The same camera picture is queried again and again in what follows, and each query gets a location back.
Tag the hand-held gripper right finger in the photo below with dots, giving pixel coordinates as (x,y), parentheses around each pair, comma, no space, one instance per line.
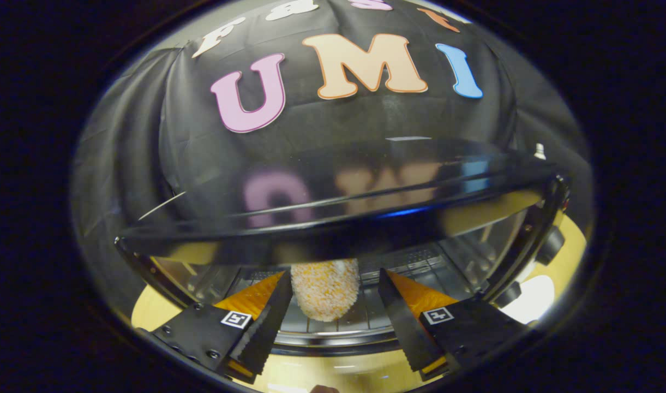
(403,327)

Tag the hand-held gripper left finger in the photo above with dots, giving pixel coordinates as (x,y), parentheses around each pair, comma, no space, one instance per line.
(264,327)

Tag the breaded oval croquette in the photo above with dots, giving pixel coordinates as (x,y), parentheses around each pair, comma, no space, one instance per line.
(326,289)

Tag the black toaster oven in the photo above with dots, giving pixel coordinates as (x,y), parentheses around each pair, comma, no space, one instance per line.
(365,164)

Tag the white plate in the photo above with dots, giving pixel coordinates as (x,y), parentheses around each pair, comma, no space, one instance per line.
(532,300)

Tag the black backdrop cloth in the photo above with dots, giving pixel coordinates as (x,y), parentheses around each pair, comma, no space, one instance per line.
(191,136)

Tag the pink and white spray bottle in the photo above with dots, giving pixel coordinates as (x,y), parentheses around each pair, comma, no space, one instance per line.
(539,152)

